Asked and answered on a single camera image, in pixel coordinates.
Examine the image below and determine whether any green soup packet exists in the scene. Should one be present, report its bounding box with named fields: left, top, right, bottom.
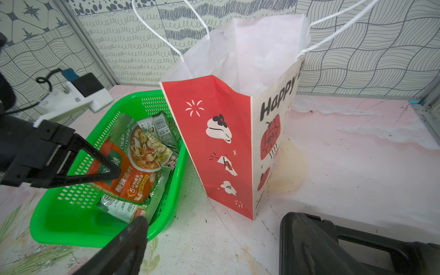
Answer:
left=96, top=168, right=173, bottom=223

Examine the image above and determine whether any white red paper gift bag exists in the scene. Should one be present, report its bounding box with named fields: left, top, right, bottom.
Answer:
left=160, top=14, right=317, bottom=220

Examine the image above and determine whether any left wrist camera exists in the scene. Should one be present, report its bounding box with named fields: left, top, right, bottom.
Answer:
left=33, top=68, right=113, bottom=128

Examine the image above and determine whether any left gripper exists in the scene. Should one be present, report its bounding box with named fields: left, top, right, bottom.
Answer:
left=1, top=116, right=121, bottom=189

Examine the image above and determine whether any red orange soup packet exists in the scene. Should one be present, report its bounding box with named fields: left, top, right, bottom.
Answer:
left=92, top=113, right=173, bottom=205

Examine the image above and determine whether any barcode soup packet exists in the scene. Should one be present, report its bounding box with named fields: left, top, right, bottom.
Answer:
left=137, top=111, right=179, bottom=153

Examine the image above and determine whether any black plastic tool case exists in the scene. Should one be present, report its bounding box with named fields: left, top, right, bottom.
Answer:
left=279, top=212, right=440, bottom=275

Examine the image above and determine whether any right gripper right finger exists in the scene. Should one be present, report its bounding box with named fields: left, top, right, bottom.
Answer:
left=279, top=212, right=377, bottom=275

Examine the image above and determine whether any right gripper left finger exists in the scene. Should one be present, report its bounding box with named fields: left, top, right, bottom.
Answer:
left=75, top=217, right=149, bottom=275

